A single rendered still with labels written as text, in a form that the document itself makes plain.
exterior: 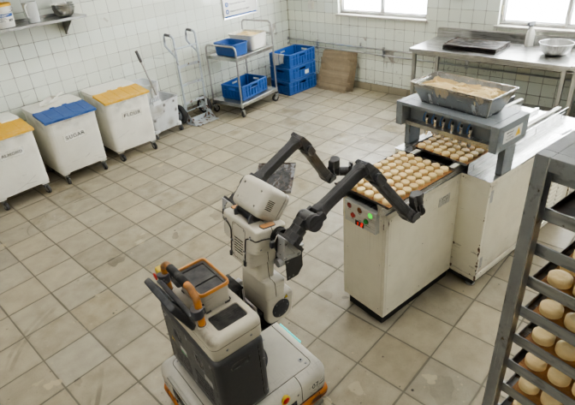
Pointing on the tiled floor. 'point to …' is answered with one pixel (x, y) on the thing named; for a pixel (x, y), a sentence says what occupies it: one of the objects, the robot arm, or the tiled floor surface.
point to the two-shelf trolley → (239, 74)
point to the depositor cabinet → (495, 204)
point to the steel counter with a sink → (516, 51)
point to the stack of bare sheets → (281, 176)
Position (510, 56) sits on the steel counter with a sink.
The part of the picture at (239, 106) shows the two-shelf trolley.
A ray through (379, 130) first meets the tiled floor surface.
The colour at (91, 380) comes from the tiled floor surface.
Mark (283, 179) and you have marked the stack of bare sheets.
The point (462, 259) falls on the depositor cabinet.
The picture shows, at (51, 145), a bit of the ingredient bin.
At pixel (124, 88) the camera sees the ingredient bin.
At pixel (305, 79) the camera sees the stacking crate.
